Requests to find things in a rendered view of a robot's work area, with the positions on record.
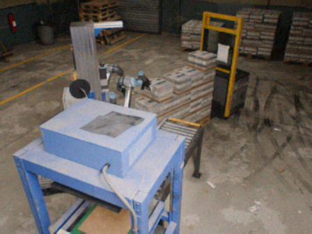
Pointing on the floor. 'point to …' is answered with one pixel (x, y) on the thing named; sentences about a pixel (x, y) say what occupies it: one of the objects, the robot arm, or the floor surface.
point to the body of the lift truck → (221, 84)
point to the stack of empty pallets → (98, 14)
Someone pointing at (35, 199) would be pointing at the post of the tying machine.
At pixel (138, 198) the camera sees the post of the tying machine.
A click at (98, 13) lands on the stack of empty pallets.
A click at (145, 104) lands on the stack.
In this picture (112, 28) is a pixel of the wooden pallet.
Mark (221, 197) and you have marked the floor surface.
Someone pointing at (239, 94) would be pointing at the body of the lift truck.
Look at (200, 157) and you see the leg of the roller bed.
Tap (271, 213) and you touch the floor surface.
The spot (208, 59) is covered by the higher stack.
